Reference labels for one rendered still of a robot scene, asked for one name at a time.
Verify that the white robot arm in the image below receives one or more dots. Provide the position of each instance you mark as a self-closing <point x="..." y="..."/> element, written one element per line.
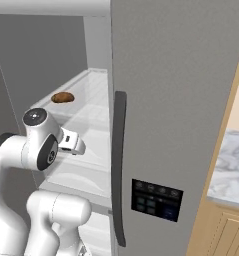
<point x="11" y="166"/>

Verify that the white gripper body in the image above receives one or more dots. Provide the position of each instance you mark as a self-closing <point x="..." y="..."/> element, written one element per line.
<point x="78" y="145"/>

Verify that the brown potato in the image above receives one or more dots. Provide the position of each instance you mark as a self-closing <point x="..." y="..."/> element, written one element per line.
<point x="62" y="97"/>

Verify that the light wood cupboard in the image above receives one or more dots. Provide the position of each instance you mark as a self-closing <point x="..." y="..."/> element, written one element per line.
<point x="221" y="230"/>

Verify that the grey open fridge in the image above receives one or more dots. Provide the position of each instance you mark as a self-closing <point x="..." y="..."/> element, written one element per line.
<point x="57" y="60"/>

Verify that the grey fridge door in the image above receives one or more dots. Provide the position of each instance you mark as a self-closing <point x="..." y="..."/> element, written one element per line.
<point x="177" y="110"/>

